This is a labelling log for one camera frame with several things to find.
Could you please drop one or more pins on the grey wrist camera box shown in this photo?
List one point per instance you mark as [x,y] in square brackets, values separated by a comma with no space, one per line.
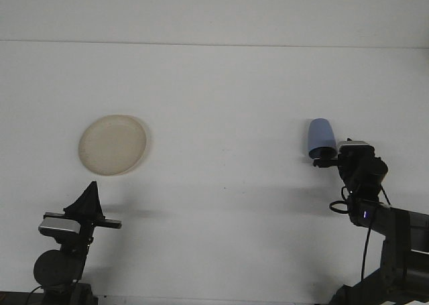
[355,145]
[58,226]

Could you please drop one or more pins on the pale blue cup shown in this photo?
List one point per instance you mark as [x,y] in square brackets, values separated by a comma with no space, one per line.
[320,132]

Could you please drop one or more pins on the pale round plate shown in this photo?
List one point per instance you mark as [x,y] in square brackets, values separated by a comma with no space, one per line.
[112,145]

